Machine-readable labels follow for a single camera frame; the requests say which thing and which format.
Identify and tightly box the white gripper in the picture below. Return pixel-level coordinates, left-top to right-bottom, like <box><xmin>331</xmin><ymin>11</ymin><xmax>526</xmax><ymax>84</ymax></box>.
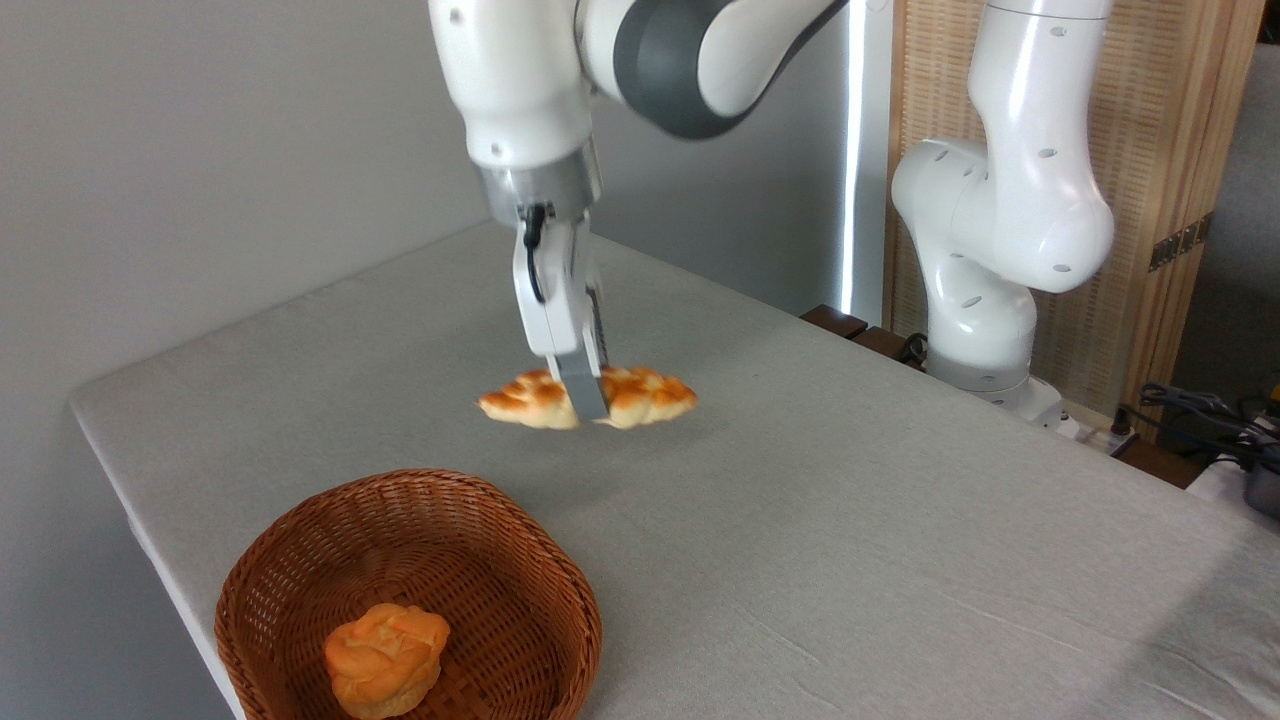
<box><xmin>512</xmin><ymin>212</ymin><xmax>612</xmax><ymax>422</ymax></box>

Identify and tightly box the long braided bread loaf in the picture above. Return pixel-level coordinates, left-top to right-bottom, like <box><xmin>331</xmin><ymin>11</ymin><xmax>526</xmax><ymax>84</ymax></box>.
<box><xmin>477</xmin><ymin>366</ymin><xmax>699</xmax><ymax>431</ymax></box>

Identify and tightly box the brown wicker basket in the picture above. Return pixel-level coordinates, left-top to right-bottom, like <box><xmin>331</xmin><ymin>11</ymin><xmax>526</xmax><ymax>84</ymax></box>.
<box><xmin>214</xmin><ymin>469</ymin><xmax>604</xmax><ymax>720</ymax></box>

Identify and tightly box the round orange bread bun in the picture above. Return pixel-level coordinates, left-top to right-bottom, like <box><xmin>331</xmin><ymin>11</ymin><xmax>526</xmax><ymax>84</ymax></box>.
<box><xmin>323</xmin><ymin>603</ymin><xmax>452</xmax><ymax>720</ymax></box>

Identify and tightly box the dark brown wooden base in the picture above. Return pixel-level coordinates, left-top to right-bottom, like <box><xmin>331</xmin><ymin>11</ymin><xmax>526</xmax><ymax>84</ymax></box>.
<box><xmin>800</xmin><ymin>304</ymin><xmax>929</xmax><ymax>373</ymax></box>

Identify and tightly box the grey tablecloth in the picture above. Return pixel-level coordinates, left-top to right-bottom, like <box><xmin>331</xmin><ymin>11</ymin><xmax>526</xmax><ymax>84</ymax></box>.
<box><xmin>68</xmin><ymin>220</ymin><xmax>1280</xmax><ymax>720</ymax></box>

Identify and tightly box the white power strip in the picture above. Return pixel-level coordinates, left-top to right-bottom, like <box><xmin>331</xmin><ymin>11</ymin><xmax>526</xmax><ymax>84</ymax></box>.
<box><xmin>1058</xmin><ymin>402</ymin><xmax>1141</xmax><ymax>448</ymax></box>

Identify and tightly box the metal screen hinge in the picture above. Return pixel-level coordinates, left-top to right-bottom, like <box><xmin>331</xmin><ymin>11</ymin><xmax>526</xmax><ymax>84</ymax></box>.
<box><xmin>1148</xmin><ymin>212</ymin><xmax>1215</xmax><ymax>273</ymax></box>

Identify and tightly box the bamboo folding screen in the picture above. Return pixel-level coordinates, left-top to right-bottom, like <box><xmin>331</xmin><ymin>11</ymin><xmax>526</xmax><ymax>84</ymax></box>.
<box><xmin>885</xmin><ymin>0</ymin><xmax>1267</xmax><ymax>443</ymax></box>

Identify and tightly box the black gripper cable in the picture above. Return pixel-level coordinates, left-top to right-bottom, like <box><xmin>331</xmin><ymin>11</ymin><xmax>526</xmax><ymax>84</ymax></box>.
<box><xmin>520</xmin><ymin>203</ymin><xmax>552</xmax><ymax>305</ymax></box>

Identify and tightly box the black cable bundle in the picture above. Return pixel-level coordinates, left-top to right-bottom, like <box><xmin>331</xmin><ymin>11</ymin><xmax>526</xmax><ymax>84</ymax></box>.
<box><xmin>1115</xmin><ymin>382</ymin><xmax>1280</xmax><ymax>471</ymax></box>

